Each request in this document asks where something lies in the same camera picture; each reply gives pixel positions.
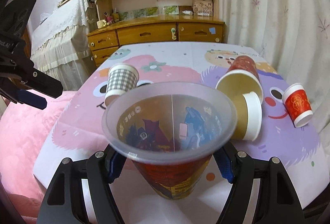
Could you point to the grey checked paper cup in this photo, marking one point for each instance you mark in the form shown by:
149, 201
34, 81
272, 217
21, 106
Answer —
121, 78

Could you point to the wooden drawer desk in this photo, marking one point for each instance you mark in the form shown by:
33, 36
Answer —
162, 28

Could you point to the white floral curtain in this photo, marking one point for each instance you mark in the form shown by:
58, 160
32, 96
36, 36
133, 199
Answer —
293, 36

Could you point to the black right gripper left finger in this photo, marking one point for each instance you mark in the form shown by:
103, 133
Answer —
64, 199

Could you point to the large red paper cup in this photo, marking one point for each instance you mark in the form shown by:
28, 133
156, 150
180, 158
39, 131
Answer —
241, 78

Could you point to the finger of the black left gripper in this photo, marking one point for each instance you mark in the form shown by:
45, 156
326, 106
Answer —
10, 91
39, 81

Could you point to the lace covered cabinet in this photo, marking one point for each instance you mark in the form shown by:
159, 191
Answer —
60, 45

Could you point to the brown paper cup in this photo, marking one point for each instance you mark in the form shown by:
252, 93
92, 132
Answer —
249, 116

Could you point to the printed translucent plastic cup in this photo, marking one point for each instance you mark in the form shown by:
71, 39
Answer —
170, 131

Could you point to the pink bed cover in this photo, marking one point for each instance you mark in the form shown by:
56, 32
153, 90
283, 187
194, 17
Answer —
23, 132

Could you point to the small red paper cup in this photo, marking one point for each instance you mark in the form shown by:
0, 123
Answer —
297, 105

